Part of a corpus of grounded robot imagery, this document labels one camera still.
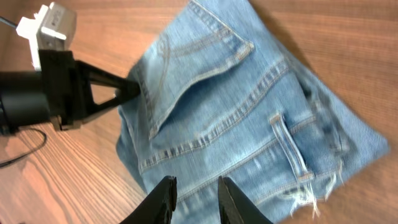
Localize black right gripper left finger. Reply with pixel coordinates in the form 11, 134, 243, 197
120, 175, 177, 224

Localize black left camera cable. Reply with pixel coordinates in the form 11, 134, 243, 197
0, 15, 48, 169

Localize light blue denim jeans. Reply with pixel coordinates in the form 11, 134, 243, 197
116, 0, 389, 223

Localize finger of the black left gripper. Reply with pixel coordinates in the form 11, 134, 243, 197
76, 60, 141, 123

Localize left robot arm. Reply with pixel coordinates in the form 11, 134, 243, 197
1, 50, 141, 134

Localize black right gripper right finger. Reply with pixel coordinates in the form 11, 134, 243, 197
218, 176, 272, 224

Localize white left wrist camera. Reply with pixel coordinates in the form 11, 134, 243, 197
16, 2, 77, 71

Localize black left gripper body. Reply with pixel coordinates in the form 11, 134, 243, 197
39, 50, 93, 131

